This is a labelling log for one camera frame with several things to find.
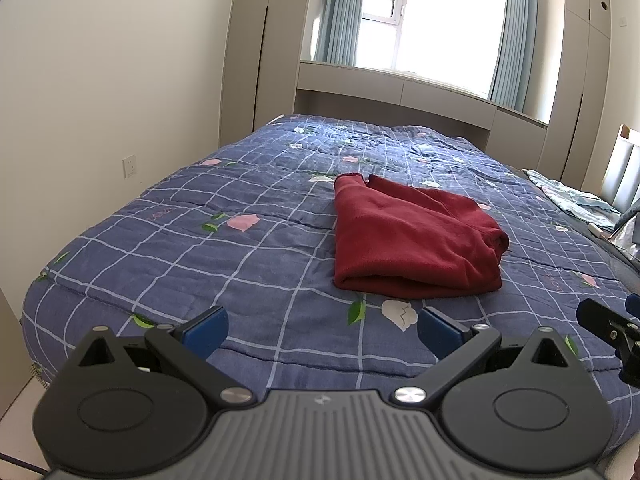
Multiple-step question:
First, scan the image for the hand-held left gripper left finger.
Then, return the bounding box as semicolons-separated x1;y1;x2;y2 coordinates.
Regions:
77;305;253;408

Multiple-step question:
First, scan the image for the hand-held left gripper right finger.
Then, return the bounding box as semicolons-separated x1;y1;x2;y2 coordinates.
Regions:
392;306;573;408

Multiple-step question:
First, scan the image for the red long-sleeved shirt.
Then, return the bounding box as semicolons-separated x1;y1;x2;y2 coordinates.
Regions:
333;173;510;300

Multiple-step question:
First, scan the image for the blue checkered floral quilt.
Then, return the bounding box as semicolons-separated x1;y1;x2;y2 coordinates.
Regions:
21;114;640;456

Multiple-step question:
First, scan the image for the light blue folded cloth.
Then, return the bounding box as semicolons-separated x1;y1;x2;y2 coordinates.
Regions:
524;169;623;226

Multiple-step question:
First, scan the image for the padded wooden bed headboard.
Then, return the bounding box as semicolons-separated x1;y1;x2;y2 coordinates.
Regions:
599;124;640;213

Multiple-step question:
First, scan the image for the beige furniture panel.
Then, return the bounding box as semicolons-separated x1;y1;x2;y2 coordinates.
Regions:
0;287;31;411

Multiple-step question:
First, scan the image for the beige wardrobe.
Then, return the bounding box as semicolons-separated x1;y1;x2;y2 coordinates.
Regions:
218;0;316;148
537;0;613;191

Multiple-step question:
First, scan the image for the blue-grey curtain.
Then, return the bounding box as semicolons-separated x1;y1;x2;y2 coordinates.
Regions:
313;0;373;67
489;0;538;111

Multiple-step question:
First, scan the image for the window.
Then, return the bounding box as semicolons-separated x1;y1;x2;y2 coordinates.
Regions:
352;0;511;98

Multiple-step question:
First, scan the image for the black cable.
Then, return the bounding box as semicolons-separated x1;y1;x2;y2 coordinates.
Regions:
0;455;48;476

